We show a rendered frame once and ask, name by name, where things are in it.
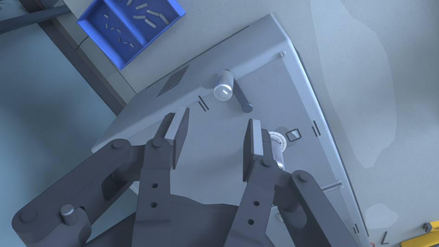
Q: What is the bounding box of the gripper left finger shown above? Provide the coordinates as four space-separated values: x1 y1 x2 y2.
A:
11 106 190 247

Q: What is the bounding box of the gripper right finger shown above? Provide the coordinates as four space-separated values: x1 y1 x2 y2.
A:
223 118 359 247

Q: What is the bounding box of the silver dial knob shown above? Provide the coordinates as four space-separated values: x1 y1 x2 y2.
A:
267 127 287 170

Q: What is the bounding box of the silver cylindrical knob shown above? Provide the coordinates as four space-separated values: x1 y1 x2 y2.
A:
213 69 235 103

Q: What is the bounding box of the small black-framed square window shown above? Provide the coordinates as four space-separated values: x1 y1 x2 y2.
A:
285 128 303 143

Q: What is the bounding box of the silver pin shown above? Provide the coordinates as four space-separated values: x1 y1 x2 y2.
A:
322 180 343 194

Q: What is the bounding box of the blue parts bin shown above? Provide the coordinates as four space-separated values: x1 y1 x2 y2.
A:
76 0 187 71

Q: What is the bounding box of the yellow tool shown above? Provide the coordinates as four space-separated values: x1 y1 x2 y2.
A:
400 221 439 247

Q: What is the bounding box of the grey strip chart recorder body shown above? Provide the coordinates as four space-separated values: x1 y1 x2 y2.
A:
90 13 370 247

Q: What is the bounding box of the dark grey bench frame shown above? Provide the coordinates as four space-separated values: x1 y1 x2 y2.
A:
0 0 126 116

